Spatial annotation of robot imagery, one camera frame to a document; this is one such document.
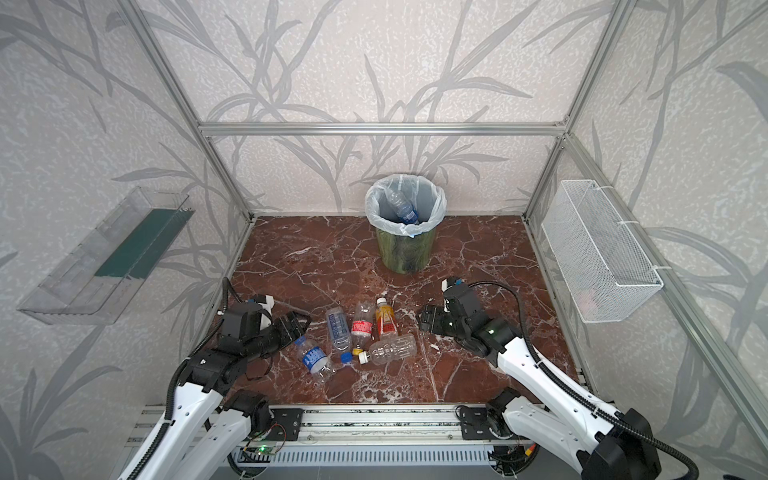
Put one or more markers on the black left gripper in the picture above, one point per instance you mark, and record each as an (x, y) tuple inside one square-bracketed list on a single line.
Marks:
[(285, 327)]

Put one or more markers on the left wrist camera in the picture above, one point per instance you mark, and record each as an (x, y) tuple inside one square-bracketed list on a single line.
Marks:
[(245, 320)]

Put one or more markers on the clear acrylic wall shelf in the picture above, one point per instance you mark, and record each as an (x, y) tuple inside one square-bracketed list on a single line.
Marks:
[(95, 283)]

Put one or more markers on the orange drink bottle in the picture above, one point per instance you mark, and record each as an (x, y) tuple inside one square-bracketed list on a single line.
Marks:
[(385, 319)]

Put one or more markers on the clear bottle white cap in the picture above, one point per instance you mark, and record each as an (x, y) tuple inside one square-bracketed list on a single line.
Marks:
[(389, 349)]

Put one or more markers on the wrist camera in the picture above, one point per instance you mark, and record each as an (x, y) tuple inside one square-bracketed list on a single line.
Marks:
[(450, 282), (245, 320)]

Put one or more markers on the clear bottle blue white label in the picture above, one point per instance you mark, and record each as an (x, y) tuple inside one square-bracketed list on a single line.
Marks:
[(402, 207)]

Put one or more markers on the white wire mesh basket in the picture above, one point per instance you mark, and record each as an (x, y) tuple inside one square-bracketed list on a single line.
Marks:
[(607, 272)]

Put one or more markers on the clear bottle red label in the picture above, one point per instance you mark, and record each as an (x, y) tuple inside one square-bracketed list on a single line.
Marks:
[(362, 327)]

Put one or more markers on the clear ribbed bottle blue cap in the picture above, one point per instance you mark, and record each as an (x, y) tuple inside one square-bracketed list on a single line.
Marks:
[(339, 334)]

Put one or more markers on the green circuit board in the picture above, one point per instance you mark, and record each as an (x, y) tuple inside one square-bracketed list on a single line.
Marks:
[(261, 454)]

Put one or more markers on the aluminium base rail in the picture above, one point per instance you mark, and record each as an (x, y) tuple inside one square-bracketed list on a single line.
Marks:
[(386, 435)]

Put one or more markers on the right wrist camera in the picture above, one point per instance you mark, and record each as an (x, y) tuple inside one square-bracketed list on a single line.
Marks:
[(450, 282)]

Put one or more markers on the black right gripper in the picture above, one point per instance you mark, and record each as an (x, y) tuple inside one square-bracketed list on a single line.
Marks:
[(441, 318)]

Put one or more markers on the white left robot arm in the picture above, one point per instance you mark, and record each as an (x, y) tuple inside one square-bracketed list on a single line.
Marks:
[(202, 424)]

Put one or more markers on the white plastic bin liner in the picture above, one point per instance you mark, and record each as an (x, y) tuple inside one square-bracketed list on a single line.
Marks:
[(429, 200)]

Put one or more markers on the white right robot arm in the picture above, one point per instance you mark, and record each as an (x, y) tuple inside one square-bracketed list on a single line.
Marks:
[(565, 419)]

